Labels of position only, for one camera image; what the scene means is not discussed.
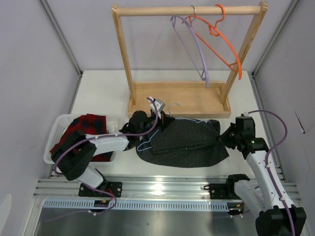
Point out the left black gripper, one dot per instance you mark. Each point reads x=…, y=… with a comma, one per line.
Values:
x=164, y=121

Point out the aluminium mounting rail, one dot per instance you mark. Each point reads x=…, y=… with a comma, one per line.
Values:
x=154, y=188

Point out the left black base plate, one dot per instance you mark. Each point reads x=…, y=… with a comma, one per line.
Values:
x=114, y=188

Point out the dark grey dotted skirt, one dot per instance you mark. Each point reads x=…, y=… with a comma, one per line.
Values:
x=186, y=144

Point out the white plastic basket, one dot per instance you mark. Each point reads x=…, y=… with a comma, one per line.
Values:
x=61, y=124

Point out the red plaid garment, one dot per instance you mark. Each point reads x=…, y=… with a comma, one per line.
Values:
x=88, y=124

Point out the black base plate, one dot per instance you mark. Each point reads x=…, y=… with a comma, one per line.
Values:
x=219, y=191
x=114, y=188

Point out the white slotted cable duct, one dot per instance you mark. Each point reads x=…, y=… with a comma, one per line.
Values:
x=142, y=205

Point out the purple plastic hanger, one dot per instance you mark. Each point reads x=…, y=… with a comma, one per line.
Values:
x=203, y=74

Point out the white cloth in basket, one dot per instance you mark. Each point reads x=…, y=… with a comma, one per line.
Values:
x=112, y=125

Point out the wooden clothes rack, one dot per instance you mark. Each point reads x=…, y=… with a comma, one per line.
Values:
x=195, y=100

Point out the orange plastic hanger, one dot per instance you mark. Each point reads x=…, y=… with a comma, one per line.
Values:
x=213, y=31

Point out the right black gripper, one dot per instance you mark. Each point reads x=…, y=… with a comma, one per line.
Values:
x=224, y=137

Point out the light blue wire hanger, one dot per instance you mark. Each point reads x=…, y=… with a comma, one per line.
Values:
x=146, y=145

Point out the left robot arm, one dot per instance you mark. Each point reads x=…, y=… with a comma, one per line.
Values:
x=75, y=151

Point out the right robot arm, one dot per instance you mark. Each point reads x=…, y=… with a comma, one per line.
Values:
x=275, y=212

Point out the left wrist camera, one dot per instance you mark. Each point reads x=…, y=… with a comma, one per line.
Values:
x=156, y=106

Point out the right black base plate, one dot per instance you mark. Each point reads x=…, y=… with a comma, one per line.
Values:
x=219, y=191

